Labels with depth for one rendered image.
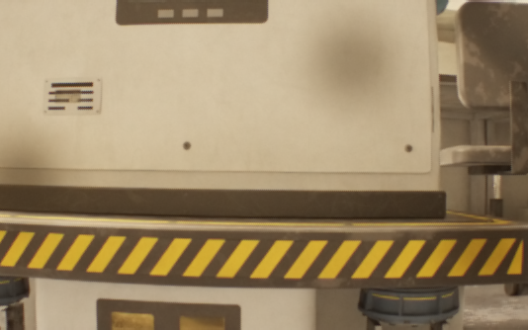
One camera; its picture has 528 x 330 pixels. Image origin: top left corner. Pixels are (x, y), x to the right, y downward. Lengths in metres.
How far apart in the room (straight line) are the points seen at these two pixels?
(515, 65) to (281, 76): 1.40
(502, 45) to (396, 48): 1.32
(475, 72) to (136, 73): 1.41
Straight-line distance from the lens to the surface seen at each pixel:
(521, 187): 3.39
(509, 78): 1.92
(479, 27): 1.93
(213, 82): 0.61
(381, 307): 0.59
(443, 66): 3.18
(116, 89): 0.63
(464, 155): 1.90
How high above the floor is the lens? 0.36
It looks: 2 degrees up
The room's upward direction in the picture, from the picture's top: 1 degrees clockwise
